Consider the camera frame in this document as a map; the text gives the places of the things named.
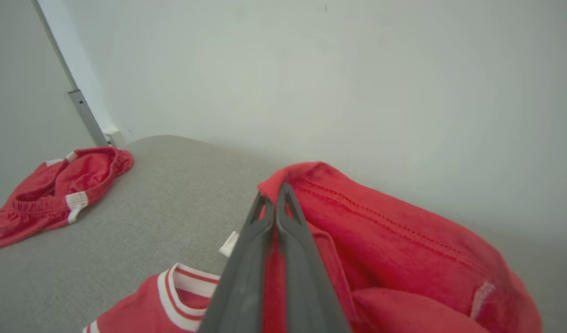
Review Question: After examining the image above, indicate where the red basketball jersey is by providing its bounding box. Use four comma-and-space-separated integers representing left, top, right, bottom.
82, 161, 543, 333
0, 147, 135, 249

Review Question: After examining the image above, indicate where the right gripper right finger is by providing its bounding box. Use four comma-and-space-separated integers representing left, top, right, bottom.
274, 183, 351, 333

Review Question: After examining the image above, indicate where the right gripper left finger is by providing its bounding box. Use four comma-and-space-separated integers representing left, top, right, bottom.
198, 192, 277, 333

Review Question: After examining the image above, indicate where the grey metal post frame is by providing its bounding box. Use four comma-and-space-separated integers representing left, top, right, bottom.
31, 0, 116, 148

